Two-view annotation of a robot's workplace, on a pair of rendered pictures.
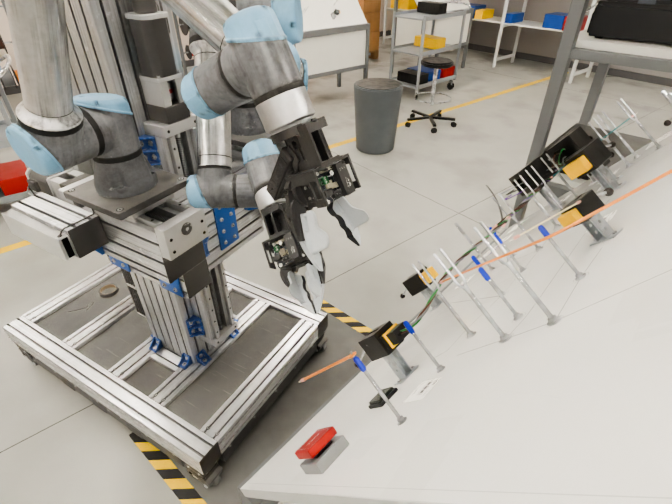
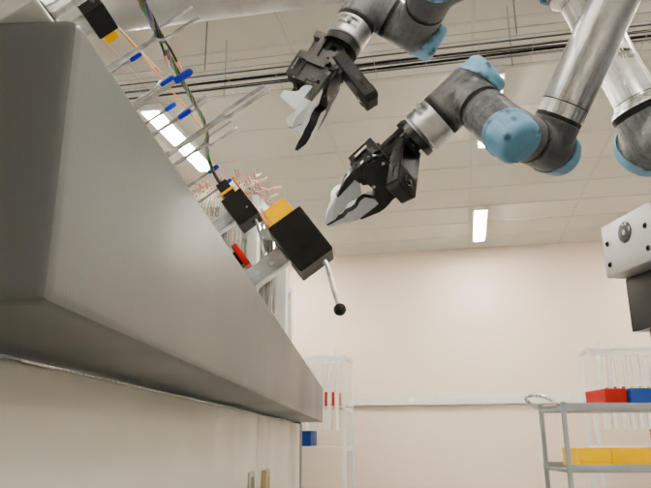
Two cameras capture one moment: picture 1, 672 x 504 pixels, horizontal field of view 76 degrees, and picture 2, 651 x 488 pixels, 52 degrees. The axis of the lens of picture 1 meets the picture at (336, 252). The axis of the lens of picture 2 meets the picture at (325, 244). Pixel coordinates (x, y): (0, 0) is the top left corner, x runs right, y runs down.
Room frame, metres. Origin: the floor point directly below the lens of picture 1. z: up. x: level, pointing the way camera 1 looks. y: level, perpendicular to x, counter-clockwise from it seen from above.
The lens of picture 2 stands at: (1.40, -0.64, 0.77)
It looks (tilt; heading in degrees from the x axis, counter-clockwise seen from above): 16 degrees up; 141
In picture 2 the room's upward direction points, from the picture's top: straight up
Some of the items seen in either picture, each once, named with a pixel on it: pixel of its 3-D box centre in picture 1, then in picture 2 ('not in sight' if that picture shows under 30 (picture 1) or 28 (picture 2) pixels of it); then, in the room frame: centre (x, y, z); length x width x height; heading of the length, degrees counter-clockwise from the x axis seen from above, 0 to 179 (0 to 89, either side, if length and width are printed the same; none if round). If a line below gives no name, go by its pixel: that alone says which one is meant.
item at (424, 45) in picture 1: (429, 48); not in sight; (6.18, -1.24, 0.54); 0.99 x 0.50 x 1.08; 132
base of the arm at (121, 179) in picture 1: (121, 167); not in sight; (1.02, 0.55, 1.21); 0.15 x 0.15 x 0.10
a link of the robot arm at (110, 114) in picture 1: (105, 123); not in sight; (1.01, 0.55, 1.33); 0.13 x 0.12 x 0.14; 152
